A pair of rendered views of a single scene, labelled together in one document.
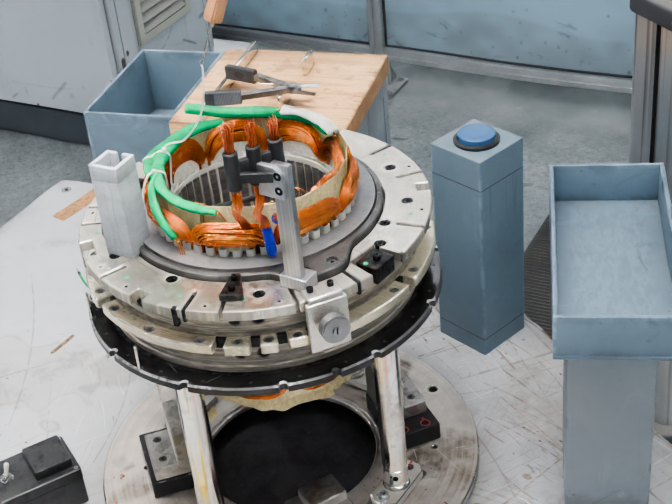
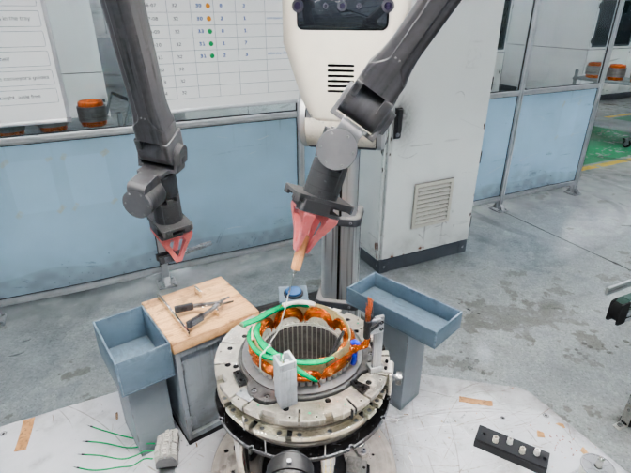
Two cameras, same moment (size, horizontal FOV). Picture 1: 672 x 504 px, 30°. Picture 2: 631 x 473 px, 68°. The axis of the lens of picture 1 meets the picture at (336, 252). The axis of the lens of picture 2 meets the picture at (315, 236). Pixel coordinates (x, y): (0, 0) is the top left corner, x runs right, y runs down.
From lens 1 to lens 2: 85 cm
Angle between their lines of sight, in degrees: 49
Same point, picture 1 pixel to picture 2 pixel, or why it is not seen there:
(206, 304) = (360, 399)
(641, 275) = (409, 310)
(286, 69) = (188, 298)
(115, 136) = (135, 369)
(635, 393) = (420, 353)
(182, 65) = (118, 321)
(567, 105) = (96, 296)
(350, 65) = (213, 285)
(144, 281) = (319, 409)
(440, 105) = (35, 318)
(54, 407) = not seen: outside the picture
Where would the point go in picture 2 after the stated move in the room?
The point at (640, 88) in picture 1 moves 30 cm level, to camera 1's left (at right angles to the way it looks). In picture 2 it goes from (330, 251) to (257, 303)
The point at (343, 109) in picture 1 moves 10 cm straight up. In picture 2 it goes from (242, 303) to (239, 265)
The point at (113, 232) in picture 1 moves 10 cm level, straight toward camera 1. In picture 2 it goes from (287, 396) to (347, 415)
